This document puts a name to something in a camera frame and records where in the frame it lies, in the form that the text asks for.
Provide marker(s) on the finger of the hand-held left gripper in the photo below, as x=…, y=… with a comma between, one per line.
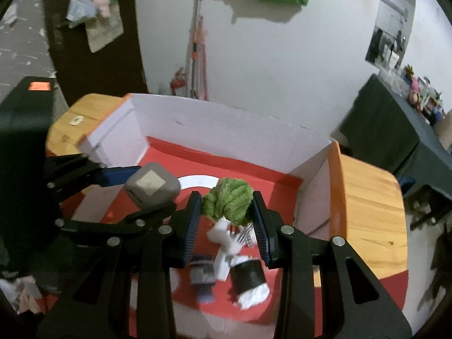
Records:
x=116, y=176
x=148, y=219

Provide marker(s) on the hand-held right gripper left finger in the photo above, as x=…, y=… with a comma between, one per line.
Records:
x=190, y=229

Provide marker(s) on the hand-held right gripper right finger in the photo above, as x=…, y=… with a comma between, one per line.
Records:
x=263, y=229

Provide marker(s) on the white fluffy bunny hair clip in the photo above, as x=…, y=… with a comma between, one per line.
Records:
x=220, y=236

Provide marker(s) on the grey eye shadow case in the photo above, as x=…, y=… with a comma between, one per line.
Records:
x=169, y=190

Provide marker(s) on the green lettuce toy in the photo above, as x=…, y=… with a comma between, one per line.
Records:
x=229, y=197

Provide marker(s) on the black tube with white puff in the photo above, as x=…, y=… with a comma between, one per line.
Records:
x=247, y=275

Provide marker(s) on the orange cardboard box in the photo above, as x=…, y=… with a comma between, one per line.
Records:
x=229, y=130

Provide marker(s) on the white paper scrap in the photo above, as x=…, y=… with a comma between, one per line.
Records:
x=76, y=120

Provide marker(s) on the beige canvas bag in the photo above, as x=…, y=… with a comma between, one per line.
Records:
x=104, y=35

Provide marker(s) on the pink stick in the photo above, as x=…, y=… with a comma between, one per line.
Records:
x=203, y=63

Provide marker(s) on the dark cloth side table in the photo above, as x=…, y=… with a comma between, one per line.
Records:
x=381, y=127

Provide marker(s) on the translucent plastic bag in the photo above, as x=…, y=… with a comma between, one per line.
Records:
x=81, y=7

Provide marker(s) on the silver pole with orange tip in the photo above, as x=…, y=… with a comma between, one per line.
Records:
x=197, y=14

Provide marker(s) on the row of small figurines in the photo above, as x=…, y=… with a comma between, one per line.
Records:
x=420, y=91

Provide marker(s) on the wall mirror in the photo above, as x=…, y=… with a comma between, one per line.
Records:
x=395, y=14

